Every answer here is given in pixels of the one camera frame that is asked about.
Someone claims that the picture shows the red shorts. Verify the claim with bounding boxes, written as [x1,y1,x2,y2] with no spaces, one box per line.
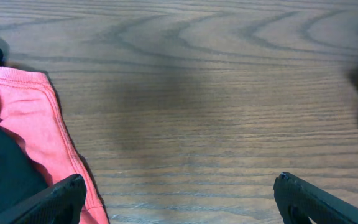
[0,67,109,224]

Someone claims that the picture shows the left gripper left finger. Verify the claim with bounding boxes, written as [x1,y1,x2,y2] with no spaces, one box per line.
[0,174,86,224]

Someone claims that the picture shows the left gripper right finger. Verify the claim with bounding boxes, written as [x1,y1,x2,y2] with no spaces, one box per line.
[273,172,358,224]

